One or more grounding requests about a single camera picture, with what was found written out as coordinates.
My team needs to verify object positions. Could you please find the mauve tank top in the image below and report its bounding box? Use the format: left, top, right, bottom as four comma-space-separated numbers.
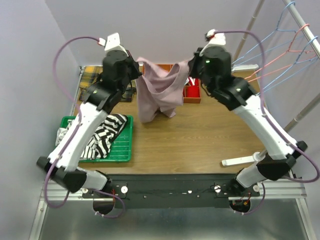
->
135, 57, 190, 123

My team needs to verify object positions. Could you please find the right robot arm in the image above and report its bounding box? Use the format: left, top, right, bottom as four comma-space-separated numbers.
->
188, 46, 308, 196

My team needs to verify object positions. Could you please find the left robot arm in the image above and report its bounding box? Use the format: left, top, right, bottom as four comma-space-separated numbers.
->
36, 49, 141, 198

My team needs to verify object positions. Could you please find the red white striped sock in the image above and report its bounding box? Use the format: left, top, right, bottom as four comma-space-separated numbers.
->
185, 77, 199, 86

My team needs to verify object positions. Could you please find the red rolled cloth right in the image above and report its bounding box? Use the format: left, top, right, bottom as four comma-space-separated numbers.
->
184, 85, 200, 98

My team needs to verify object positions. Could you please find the yellow plaid shirt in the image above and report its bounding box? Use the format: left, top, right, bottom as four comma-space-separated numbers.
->
77, 66, 137, 103

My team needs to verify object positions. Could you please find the orange compartment tray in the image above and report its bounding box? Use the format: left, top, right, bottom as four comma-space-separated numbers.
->
139, 63, 202, 104

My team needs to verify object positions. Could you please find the green plastic tray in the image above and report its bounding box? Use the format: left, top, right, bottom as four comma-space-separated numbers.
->
51, 115, 134, 163

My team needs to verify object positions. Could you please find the black white striped garment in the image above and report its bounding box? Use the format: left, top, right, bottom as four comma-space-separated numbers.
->
55, 113, 128, 161

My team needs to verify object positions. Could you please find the metal clothes rack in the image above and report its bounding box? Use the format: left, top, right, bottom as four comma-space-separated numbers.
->
201, 0, 320, 168

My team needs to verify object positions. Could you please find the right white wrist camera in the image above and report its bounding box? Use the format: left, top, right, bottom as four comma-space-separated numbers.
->
205, 29, 226, 48

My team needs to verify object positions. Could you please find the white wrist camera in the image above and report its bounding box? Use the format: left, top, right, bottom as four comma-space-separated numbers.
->
98, 32, 126, 53
205, 29, 226, 48

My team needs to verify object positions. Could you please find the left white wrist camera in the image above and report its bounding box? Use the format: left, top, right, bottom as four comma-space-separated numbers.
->
98, 32, 126, 53

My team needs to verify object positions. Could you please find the far blue wire hanger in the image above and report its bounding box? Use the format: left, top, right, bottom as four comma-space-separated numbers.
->
231, 1, 298, 69

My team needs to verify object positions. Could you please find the blue wire hanger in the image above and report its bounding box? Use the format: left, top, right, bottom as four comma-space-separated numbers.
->
259, 35, 319, 92
231, 1, 298, 69

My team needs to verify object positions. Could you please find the pink wire hanger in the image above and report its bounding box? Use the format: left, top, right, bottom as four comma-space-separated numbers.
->
243, 23, 318, 83

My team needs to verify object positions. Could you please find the near blue wire hanger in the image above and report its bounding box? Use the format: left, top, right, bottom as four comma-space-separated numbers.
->
259, 35, 319, 92

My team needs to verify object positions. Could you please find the black mounting base plate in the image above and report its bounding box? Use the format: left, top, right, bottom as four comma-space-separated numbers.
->
82, 173, 261, 210

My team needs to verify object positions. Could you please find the aluminium frame rail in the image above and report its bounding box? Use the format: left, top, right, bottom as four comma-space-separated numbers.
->
29, 179, 314, 240

